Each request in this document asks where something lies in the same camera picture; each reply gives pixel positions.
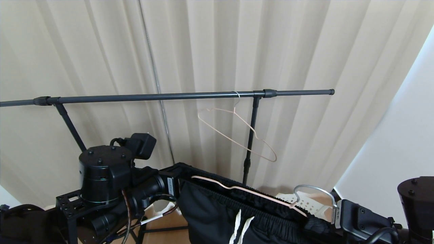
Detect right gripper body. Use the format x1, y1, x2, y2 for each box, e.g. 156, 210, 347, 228
330, 199, 398, 244

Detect black clothes rack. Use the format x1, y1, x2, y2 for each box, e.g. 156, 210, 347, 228
0, 88, 336, 244

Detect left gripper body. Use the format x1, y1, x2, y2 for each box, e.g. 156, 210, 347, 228
135, 165, 181, 205

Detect black shorts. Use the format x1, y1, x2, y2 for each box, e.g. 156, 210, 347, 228
176, 162, 343, 244

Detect beige curtain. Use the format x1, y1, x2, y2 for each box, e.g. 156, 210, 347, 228
0, 0, 434, 208

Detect black cable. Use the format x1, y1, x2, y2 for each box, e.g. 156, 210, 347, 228
364, 226, 400, 244

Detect white laundry basket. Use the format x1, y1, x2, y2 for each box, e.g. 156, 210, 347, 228
274, 191, 335, 221

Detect pink clothes hanger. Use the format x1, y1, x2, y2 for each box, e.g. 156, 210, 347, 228
191, 175, 338, 219
197, 90, 278, 163

